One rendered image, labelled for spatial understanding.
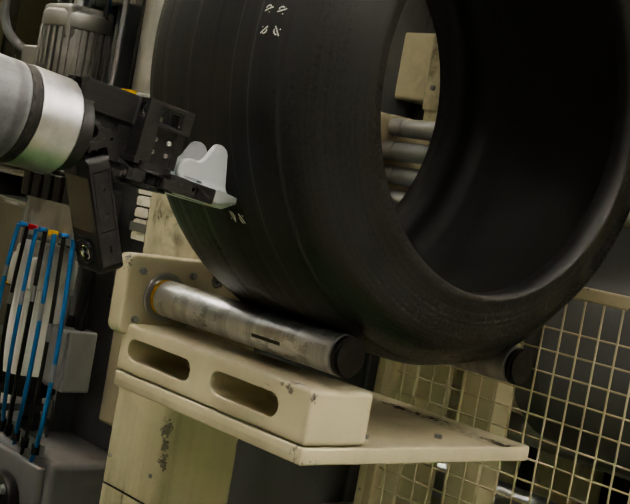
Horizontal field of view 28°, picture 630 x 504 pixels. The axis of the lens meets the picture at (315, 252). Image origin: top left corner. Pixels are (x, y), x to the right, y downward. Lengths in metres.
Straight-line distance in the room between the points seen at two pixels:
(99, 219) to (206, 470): 0.61
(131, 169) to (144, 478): 0.62
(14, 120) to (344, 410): 0.47
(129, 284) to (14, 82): 0.50
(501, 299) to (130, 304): 0.45
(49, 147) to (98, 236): 0.11
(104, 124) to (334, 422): 0.39
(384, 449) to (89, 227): 0.41
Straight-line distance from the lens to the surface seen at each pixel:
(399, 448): 1.39
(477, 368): 1.53
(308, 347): 1.32
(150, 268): 1.55
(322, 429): 1.30
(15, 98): 1.09
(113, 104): 1.17
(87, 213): 1.18
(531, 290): 1.42
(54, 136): 1.11
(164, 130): 1.19
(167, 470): 1.66
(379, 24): 1.21
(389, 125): 1.96
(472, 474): 2.02
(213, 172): 1.23
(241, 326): 1.40
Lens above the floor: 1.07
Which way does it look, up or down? 3 degrees down
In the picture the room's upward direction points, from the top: 10 degrees clockwise
